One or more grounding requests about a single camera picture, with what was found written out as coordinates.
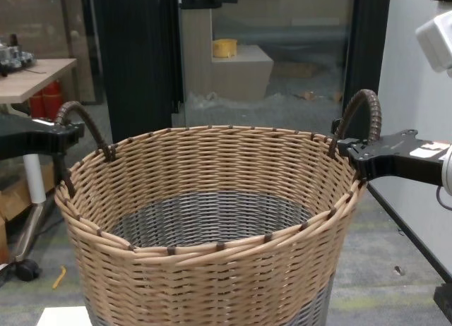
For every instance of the black caster wheel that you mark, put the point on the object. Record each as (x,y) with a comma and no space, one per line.
(28,269)

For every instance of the small yellow floor item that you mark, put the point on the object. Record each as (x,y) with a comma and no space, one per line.
(59,277)

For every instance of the tan grey brown woven basket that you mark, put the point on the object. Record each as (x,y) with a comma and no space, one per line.
(212,276)

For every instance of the wooden top desk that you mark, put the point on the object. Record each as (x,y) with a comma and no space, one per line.
(31,80)

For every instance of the glass door panel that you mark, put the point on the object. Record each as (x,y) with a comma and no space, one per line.
(282,29)

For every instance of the wide black door pillar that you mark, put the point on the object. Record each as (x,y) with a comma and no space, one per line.
(137,58)

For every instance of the yellow round container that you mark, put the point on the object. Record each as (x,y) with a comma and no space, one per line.
(225,48)

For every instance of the metal parts on desk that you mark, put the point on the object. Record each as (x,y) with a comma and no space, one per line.
(16,56)

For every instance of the narrow black door frame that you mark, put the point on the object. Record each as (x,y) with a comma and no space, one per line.
(367,51)

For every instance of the red fire extinguisher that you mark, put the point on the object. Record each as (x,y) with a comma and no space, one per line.
(52,100)
(36,106)

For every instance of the beige block box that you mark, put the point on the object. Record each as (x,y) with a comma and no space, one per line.
(243,75)

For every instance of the black floor block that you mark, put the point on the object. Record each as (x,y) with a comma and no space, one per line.
(444,299)

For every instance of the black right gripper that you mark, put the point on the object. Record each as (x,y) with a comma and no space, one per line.
(399,156)

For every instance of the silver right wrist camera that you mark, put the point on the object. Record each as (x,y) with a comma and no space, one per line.
(436,40)

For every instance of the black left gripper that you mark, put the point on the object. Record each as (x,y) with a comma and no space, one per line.
(28,140)

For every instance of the black room baseboard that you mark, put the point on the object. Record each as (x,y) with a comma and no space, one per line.
(409,234)

